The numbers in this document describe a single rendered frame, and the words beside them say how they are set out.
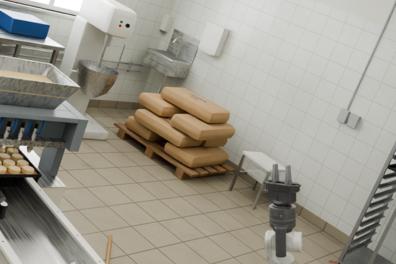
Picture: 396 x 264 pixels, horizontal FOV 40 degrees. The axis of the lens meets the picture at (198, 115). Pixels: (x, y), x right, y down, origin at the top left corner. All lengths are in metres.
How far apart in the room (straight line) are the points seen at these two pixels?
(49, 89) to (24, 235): 0.61
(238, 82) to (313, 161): 1.29
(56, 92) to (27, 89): 0.13
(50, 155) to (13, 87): 0.48
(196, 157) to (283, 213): 3.72
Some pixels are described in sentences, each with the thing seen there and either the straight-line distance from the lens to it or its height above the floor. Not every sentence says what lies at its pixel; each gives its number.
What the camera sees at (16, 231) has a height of 0.84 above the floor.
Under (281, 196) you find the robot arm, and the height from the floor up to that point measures 1.37.
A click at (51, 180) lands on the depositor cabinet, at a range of 2.60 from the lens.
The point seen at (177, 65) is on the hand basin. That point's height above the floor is 0.85.
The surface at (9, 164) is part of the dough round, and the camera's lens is 2.46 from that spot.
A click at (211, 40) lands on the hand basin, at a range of 6.42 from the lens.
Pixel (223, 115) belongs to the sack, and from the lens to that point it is 5.70.
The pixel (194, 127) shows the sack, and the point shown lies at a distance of 5.39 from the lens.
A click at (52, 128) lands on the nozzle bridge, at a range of 2.49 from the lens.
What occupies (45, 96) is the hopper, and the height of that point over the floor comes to 1.24.
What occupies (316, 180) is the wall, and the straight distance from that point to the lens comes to 5.76.
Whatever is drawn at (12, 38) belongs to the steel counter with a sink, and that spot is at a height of 0.88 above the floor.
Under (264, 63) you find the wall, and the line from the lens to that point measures 6.10.
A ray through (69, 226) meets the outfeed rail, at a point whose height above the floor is 0.90.
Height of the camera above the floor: 1.94
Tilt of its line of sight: 14 degrees down
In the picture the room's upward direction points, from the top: 21 degrees clockwise
